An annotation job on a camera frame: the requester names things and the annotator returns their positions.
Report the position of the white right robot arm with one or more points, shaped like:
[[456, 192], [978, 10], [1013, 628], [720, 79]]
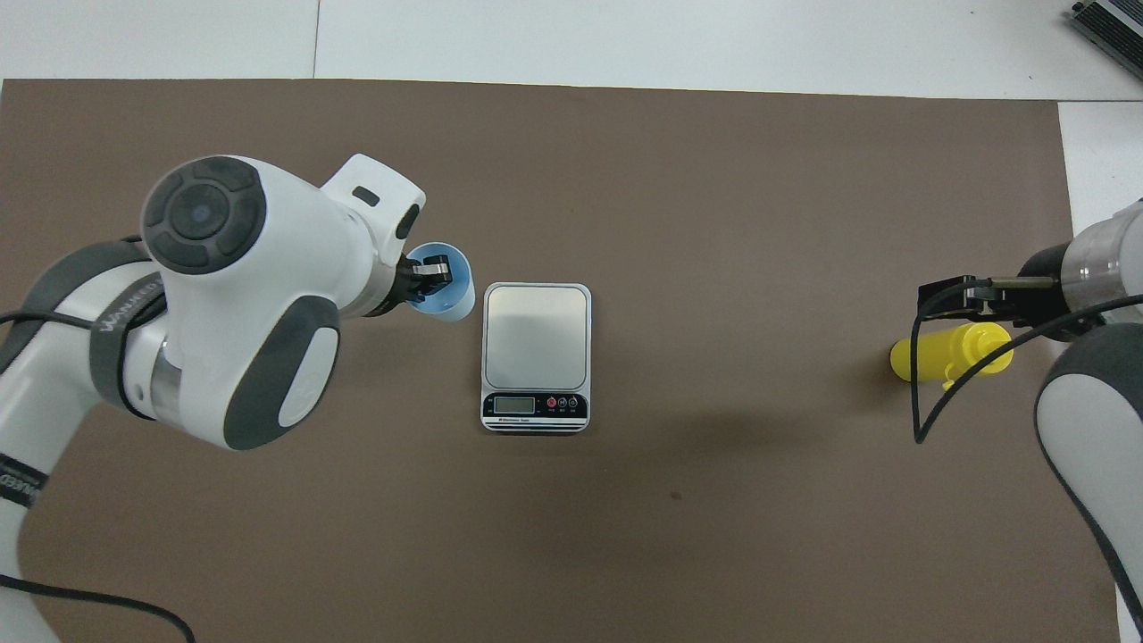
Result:
[[1089, 429]]

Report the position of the light blue plastic cup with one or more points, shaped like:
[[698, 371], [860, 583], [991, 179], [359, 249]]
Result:
[[455, 304]]

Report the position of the yellow squeeze bottle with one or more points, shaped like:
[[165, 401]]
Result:
[[946, 353]]

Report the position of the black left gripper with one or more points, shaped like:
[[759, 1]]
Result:
[[404, 286]]

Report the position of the grey metal device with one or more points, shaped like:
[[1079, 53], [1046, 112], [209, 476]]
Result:
[[1116, 27]]

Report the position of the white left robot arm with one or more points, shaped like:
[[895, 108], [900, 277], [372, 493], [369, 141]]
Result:
[[232, 295]]

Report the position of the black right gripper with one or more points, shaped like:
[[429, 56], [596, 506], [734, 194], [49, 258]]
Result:
[[1040, 299]]

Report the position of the silver digital kitchen scale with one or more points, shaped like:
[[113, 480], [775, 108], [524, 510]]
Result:
[[536, 330]]

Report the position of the brown table mat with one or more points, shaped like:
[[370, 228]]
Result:
[[714, 223]]

